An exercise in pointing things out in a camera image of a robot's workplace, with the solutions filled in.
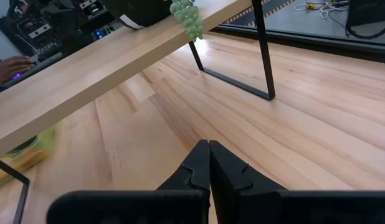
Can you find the black computer equipment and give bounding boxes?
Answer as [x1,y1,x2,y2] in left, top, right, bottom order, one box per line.
[0,0,116,58]

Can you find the hazard-striped black floor mat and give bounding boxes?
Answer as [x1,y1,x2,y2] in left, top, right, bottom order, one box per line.
[222,0,297,27]

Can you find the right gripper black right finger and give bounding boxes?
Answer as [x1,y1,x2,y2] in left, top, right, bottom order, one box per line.
[209,140,385,224]

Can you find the white cable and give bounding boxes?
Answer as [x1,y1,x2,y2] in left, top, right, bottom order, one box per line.
[293,0,349,19]

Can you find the yellow-green translucent bin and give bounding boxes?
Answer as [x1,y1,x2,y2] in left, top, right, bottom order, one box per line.
[0,128,55,191]

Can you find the black cabinet box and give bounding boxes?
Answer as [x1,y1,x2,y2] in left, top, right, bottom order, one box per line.
[348,0,385,30]

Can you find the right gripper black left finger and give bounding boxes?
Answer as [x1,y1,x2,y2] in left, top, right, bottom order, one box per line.
[46,139,211,224]

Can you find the coiled black cable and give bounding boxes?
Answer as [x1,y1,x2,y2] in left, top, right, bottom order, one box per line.
[344,0,385,40]

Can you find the wooden shelf with black legs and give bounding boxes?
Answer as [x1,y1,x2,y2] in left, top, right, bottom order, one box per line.
[0,0,277,224]

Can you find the artificial succulents in black pot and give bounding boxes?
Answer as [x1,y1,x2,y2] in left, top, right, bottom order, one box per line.
[100,0,206,44]

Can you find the person's hand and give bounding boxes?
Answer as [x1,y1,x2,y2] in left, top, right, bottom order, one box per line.
[0,55,37,85]

